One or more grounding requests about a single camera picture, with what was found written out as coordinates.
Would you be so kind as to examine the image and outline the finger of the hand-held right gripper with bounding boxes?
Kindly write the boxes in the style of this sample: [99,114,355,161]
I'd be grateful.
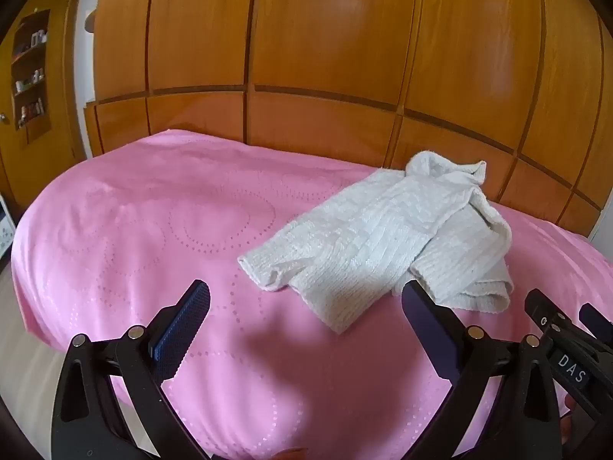
[578,303,613,346]
[524,289,573,342]

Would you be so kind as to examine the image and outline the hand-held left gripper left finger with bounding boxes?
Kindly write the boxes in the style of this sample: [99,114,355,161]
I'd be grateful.
[50,279,214,460]

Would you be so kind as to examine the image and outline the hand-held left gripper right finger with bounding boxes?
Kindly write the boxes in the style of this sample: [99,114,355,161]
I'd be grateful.
[401,280,565,460]

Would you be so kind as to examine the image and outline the white knitted towel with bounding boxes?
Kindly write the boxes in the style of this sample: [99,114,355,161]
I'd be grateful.
[238,150,515,335]

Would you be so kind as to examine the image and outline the person's right hand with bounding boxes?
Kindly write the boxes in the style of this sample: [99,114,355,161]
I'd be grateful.
[561,393,587,449]

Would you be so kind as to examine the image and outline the pink dotted blanket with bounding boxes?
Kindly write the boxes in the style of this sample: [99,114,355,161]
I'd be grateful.
[10,129,613,460]

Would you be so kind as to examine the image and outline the white appliance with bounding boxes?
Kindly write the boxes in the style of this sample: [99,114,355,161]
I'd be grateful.
[0,196,16,256]

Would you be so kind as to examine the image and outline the wooden shelf cabinet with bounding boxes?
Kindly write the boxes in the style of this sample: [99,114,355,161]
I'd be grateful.
[0,0,89,212]

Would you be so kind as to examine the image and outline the wooden shelf with bottles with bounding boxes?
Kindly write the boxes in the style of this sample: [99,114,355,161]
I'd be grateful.
[14,29,49,128]

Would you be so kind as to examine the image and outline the wooden panelled wardrobe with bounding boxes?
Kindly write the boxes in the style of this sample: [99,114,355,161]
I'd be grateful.
[84,0,613,243]

